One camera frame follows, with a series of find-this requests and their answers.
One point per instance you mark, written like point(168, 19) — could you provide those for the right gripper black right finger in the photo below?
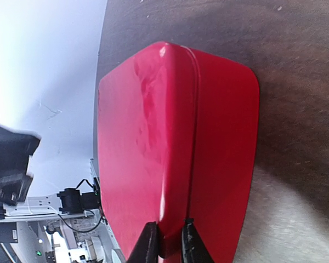
point(193, 249)

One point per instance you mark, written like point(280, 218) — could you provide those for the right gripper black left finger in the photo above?
point(147, 247)

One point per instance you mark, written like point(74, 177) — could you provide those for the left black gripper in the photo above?
point(15, 151)

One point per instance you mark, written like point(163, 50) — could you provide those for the red square box lid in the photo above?
point(147, 113)

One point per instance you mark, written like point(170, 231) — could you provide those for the red square chocolate box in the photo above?
point(224, 151)

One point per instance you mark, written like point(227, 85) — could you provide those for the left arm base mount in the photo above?
point(73, 202)

